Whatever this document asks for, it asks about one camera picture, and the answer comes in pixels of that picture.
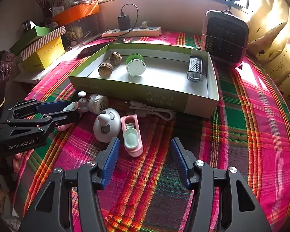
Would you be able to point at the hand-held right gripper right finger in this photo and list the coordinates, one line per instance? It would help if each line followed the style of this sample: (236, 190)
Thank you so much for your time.
(181, 164)

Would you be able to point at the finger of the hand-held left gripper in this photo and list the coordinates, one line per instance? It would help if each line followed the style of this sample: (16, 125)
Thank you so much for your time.
(65, 116)
(54, 106)

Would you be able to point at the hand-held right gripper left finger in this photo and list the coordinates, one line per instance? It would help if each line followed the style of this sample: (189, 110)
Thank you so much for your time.
(110, 164)

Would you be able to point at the pink nail clipper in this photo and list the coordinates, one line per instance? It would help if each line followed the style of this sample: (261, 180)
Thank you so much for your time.
(71, 106)

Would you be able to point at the small white knob gadget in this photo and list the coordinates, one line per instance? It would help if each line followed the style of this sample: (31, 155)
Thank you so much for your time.
(82, 105)

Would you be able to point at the pink holder with green insert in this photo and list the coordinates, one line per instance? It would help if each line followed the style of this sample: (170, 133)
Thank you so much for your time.
(133, 137)

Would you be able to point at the small white ribbed canister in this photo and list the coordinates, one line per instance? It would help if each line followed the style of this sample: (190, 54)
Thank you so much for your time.
(98, 102)

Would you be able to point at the white round face gadget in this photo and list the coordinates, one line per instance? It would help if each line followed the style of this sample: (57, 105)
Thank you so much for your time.
(106, 128)

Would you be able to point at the brown walnut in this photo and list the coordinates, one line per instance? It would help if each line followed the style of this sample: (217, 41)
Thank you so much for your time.
(116, 58)
(105, 69)

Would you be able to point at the green cardboard box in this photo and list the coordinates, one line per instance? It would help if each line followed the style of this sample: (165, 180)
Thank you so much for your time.
(135, 94)

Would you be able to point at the green and white spool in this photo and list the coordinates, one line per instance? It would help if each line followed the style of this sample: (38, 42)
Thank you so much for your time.
(135, 68)

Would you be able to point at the small metal grater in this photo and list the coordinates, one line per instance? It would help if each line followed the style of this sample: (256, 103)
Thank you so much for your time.
(195, 67)

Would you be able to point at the yellow box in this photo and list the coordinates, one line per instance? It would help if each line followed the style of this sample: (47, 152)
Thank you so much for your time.
(46, 53)

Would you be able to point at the black printed carton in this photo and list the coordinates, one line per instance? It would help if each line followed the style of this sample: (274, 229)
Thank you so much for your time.
(1, 70)

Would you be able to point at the black phone on table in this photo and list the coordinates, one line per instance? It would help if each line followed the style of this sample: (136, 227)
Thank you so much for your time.
(89, 50)

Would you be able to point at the striped box lid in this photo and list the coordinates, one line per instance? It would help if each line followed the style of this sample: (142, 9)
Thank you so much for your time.
(43, 41)

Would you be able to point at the orange box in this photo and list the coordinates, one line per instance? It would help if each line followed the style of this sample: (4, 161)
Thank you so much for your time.
(75, 13)

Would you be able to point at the dried branch bouquet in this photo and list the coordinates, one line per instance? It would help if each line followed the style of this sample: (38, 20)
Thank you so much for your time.
(44, 7)

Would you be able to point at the black charger adapter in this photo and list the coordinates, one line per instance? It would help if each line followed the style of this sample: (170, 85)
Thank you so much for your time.
(124, 22)

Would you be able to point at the white power strip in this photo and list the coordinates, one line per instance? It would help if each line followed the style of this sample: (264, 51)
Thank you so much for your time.
(140, 32)

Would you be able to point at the small beige plug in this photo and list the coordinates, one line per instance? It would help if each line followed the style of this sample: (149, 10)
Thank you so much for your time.
(145, 25)

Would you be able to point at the grey space heater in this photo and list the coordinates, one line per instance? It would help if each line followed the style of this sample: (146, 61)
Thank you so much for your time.
(224, 38)

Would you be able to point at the cream heart print curtain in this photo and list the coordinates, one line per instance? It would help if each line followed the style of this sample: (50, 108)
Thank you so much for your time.
(280, 53)

